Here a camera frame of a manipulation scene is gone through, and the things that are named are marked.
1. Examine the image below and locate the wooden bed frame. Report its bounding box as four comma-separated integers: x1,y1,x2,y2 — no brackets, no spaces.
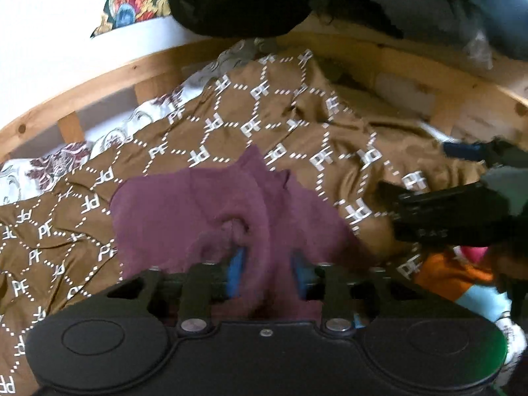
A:
0,18,528,163

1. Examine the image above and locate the white floral bed sheet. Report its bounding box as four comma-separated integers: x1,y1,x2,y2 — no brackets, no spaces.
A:
0,39,281,209

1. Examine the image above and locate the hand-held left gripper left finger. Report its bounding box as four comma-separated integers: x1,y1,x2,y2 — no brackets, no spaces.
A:
105,245,248,334

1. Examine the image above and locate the maroon long-sleeve shirt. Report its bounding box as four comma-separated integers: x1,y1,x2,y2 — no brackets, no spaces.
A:
111,146,374,323

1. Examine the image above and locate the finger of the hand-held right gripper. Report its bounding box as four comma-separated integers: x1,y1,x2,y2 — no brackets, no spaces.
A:
442,139,528,166
379,179,528,250

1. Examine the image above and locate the orange blue pink blanket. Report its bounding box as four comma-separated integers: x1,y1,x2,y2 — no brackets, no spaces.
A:
410,245,516,324

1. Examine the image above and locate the brown patterned blanket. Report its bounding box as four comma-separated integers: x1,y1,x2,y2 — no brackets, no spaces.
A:
0,47,500,396

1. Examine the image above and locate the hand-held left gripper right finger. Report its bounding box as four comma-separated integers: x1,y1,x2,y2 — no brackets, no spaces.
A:
291,249,419,334

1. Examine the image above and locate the floral wall poster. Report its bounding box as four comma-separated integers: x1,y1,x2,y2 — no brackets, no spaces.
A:
73,0,176,39

